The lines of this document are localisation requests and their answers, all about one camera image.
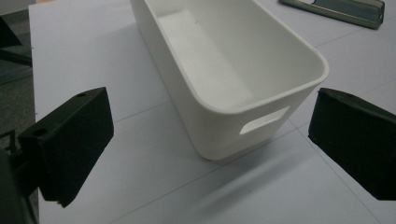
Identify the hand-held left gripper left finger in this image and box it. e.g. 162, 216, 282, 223
17, 87, 115, 208

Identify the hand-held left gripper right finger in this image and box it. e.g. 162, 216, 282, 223
307, 87, 396, 202

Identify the dark grey phone case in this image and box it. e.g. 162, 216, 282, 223
277, 0, 386, 31

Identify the white plastic storage bin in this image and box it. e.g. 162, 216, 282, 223
129, 0, 330, 161

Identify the white paper table cover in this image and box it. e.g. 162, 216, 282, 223
28, 0, 396, 224

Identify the black stand base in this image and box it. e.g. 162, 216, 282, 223
0, 17, 34, 67

